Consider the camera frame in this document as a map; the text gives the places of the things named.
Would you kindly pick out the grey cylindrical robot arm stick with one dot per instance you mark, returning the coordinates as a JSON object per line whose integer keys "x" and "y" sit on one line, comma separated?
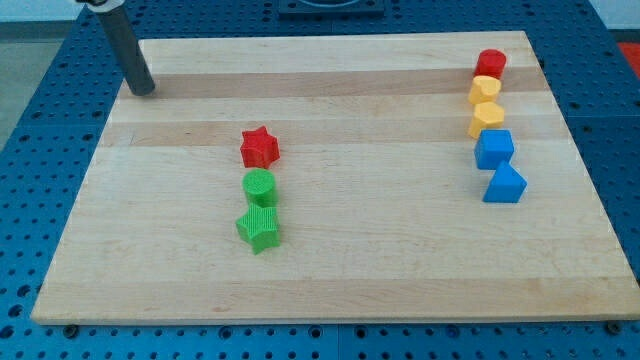
{"x": 119, "y": 32}

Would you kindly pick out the red star block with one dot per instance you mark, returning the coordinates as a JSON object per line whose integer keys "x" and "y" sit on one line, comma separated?
{"x": 259, "y": 148}

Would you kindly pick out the green star block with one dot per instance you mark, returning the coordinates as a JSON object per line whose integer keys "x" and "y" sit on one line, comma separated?
{"x": 259, "y": 228}

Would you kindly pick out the green cylinder block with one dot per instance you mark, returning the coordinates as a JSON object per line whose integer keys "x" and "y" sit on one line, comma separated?
{"x": 259, "y": 186}

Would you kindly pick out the light wooden board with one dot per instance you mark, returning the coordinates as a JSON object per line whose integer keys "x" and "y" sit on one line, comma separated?
{"x": 380, "y": 202}

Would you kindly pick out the blue cube block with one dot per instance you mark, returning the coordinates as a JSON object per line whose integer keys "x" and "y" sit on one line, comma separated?
{"x": 493, "y": 147}

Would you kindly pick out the yellow hexagon block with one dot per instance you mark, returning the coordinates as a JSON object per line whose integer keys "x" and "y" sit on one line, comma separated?
{"x": 487, "y": 115}

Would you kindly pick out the blue triangle block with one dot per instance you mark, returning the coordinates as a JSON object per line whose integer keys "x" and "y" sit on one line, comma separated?
{"x": 506, "y": 186}

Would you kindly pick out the yellow heart block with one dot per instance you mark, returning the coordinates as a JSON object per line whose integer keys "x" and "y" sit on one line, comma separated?
{"x": 484, "y": 89}

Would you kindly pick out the red cylinder block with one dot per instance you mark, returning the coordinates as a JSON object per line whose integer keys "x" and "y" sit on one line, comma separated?
{"x": 490, "y": 62}

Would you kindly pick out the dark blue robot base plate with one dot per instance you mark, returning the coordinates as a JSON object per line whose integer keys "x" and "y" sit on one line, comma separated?
{"x": 329, "y": 8}

